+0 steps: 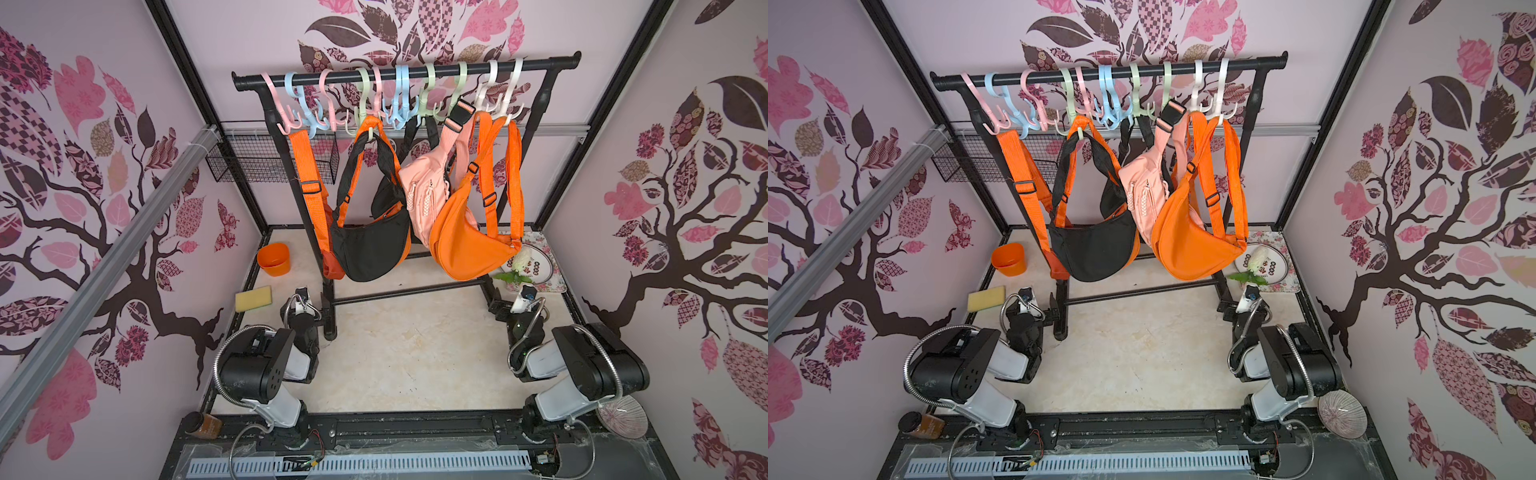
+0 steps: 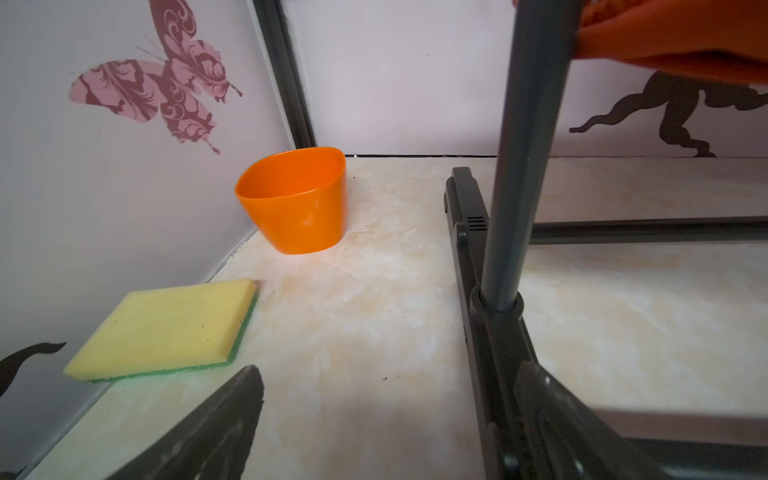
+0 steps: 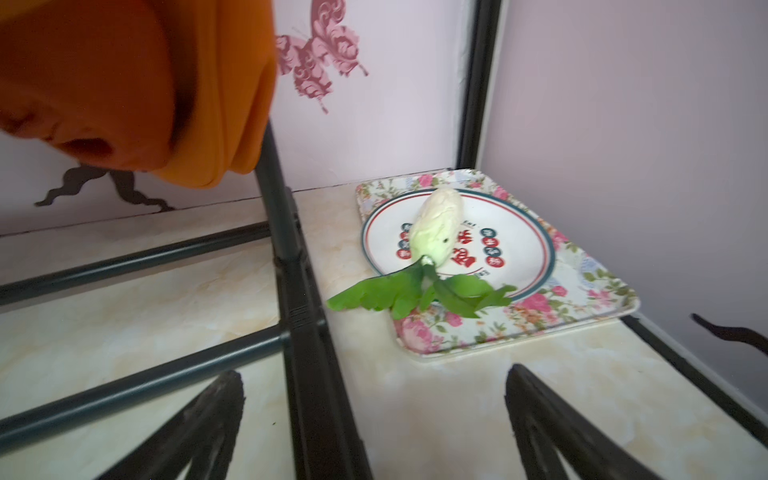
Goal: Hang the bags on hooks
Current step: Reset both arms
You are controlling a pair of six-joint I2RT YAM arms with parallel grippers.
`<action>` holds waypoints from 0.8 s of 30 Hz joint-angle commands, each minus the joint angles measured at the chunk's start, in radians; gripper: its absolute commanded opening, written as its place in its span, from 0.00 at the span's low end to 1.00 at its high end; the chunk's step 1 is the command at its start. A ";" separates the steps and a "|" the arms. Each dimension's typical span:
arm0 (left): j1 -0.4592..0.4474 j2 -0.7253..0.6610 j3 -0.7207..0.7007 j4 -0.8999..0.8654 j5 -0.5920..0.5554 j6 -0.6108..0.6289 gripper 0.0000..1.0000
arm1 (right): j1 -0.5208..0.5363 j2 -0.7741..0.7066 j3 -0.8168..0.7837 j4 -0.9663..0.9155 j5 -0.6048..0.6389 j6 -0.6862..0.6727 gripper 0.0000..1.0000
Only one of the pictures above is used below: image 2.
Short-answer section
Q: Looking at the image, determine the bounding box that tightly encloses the black clothes rack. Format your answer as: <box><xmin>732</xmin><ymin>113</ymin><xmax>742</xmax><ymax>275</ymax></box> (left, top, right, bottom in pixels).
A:
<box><xmin>443</xmin><ymin>0</ymin><xmax>768</xmax><ymax>480</ymax></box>

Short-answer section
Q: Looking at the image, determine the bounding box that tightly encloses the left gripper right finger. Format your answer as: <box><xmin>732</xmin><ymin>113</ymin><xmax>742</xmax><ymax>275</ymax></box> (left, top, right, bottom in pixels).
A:
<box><xmin>515</xmin><ymin>362</ymin><xmax>670</xmax><ymax>479</ymax></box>

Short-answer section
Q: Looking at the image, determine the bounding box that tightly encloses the orange plastic cup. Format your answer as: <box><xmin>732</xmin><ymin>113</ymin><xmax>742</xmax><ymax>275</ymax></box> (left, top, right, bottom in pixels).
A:
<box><xmin>234</xmin><ymin>147</ymin><xmax>348</xmax><ymax>255</ymax></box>

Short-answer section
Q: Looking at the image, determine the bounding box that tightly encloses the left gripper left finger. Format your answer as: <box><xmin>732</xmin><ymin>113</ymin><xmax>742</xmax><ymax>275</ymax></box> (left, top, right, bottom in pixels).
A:
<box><xmin>110</xmin><ymin>365</ymin><xmax>264</xmax><ymax>479</ymax></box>

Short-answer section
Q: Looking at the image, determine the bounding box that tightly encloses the yellow sponge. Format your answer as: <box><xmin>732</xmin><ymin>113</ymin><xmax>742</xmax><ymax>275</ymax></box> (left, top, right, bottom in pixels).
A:
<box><xmin>63</xmin><ymin>278</ymin><xmax>257</xmax><ymax>382</ymax></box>

